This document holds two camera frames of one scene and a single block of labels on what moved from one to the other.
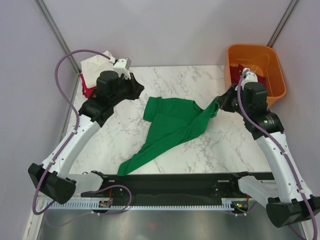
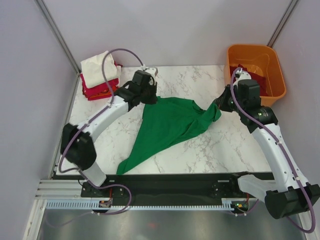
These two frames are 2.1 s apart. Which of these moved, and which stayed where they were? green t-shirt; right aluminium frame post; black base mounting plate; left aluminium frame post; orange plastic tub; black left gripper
Moved: green t-shirt; black left gripper
Stayed: black base mounting plate; right aluminium frame post; left aluminium frame post; orange plastic tub
